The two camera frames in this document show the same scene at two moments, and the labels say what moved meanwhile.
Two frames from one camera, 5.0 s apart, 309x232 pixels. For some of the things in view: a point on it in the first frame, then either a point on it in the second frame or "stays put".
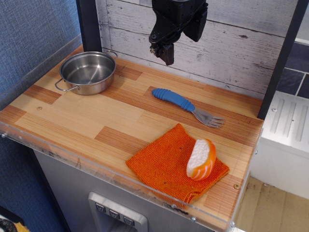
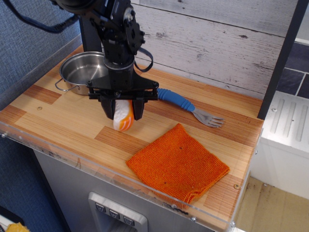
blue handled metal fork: [208, 119] stays put
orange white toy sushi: [202, 159] to [123, 115]
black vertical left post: [90, 26] stays put
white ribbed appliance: [282, 159] stays put
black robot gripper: [172, 17] to [121, 83]
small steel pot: [91, 71] stays put
